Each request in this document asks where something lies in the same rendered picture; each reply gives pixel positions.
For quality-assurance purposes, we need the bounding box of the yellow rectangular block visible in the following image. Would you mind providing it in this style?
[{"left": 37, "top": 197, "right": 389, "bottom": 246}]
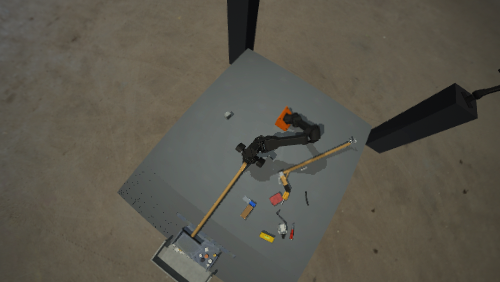
[{"left": 259, "top": 232, "right": 274, "bottom": 242}]

